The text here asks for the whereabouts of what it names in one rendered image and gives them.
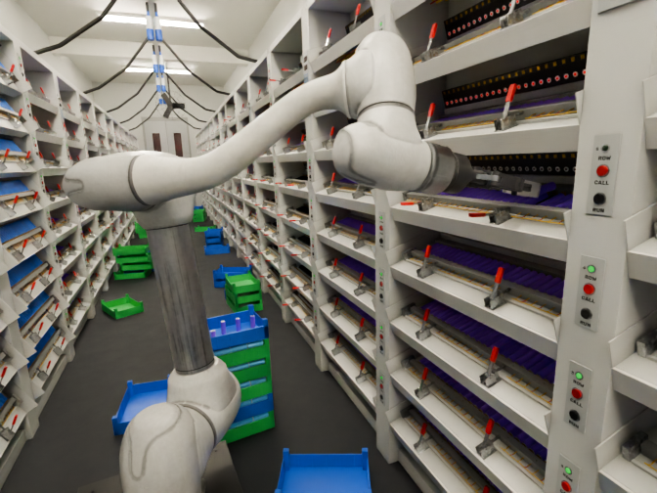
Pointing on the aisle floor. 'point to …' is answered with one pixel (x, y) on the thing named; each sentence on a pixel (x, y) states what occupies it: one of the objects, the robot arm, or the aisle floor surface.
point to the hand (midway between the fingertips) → (521, 188)
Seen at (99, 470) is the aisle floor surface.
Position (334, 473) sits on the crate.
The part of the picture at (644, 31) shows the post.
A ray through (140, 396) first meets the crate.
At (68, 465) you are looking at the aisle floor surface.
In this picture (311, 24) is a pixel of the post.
